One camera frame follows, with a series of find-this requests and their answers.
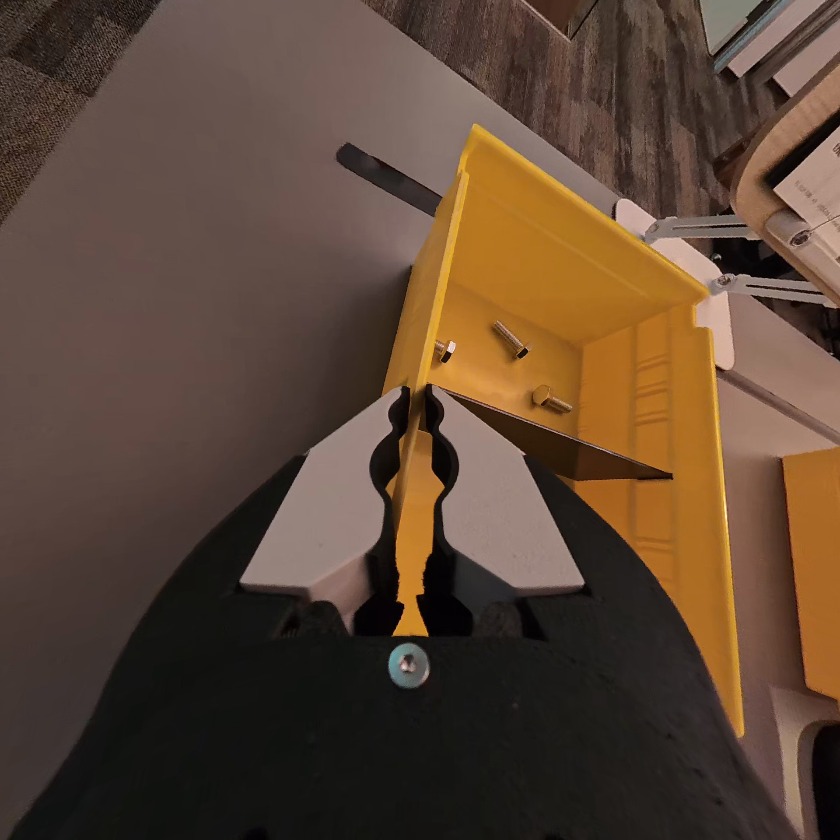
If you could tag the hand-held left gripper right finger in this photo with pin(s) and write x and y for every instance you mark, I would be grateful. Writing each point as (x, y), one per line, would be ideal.
(512, 525)

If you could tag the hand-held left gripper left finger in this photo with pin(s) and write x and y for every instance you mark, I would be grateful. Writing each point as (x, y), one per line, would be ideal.
(308, 525)

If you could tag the yellow plastic bin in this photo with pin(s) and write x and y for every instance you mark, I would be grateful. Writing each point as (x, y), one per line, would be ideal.
(525, 249)
(814, 558)

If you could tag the steel hex bolt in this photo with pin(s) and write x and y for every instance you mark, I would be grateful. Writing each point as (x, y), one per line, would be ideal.
(548, 397)
(512, 340)
(446, 351)

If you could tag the black bin divider plate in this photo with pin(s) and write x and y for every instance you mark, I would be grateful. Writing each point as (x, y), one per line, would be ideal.
(577, 453)

